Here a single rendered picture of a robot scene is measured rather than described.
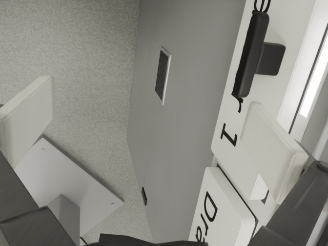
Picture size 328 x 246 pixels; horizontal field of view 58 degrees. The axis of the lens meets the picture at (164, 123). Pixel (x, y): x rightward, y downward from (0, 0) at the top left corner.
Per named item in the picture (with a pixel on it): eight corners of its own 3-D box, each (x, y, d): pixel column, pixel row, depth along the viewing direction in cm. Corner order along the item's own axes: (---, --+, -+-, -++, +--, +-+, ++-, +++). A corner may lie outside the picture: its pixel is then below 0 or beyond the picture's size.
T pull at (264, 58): (230, 93, 28) (236, 99, 27) (251, 10, 25) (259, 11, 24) (263, 95, 29) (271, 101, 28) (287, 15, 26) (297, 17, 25)
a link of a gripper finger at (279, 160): (295, 153, 14) (310, 155, 14) (250, 100, 20) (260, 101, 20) (275, 205, 15) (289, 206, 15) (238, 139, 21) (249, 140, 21)
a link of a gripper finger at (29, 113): (8, 178, 14) (-9, 177, 14) (54, 117, 20) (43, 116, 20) (3, 120, 12) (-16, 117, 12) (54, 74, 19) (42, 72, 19)
